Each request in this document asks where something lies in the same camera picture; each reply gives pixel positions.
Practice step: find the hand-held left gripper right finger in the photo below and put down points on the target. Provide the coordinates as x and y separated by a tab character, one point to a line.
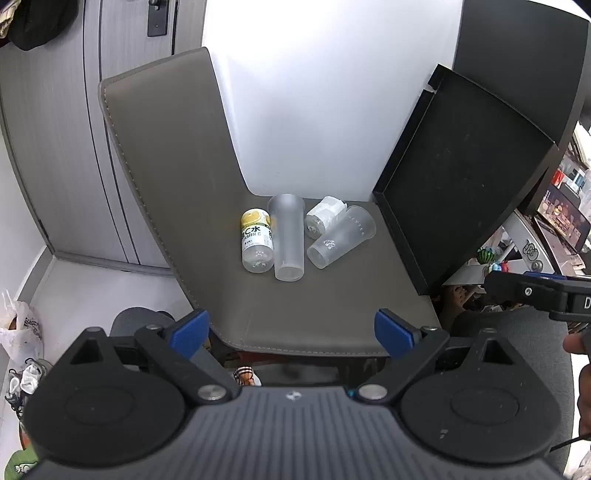
393	333

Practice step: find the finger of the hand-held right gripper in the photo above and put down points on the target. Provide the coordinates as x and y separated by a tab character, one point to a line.
526	291

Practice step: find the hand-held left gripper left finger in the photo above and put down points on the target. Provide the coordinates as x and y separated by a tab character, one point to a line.
188	331

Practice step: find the short frosted plastic cup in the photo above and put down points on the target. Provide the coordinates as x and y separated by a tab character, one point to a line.
339	239

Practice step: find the tall frosted plastic cup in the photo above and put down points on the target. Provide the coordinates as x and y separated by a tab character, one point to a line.
288	235

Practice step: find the person's right hand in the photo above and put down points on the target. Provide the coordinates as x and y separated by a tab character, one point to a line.
577	344

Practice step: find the small red and blue figure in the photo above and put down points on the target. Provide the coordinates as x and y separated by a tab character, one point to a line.
499	267

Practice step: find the white cabinet with stickers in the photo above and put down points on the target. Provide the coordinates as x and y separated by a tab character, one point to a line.
517	244

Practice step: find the grey round stool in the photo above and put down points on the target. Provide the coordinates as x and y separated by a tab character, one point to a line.
138	321

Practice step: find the watermelon toy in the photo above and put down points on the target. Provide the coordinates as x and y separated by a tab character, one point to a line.
487	256

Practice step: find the plaid patterned item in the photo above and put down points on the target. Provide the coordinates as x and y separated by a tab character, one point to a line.
244	376

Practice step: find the laptop with lit screen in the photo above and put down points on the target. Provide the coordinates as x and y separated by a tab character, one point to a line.
565	219

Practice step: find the clear bottle with yellow label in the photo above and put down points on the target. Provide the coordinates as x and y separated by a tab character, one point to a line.
256	240

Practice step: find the black flat board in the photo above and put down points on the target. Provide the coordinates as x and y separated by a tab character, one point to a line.
461	184

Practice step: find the white-labelled plastic bottle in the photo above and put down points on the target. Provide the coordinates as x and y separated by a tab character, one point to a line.
323	214

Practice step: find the grey leather desk mat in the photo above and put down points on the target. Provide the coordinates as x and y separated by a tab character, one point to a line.
184	184

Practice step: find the grey and white shoes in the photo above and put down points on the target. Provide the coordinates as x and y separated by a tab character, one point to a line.
27	381

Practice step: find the white plastic bag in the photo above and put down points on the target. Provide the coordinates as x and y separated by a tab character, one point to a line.
18	332

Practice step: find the green printed item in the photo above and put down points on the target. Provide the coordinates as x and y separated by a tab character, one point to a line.
21	464

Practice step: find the grey wooden wardrobe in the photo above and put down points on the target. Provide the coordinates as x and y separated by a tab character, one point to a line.
55	138

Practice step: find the black panel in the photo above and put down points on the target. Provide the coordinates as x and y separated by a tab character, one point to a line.
521	50

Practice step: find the dark hat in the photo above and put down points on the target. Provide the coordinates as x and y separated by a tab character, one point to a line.
37	23

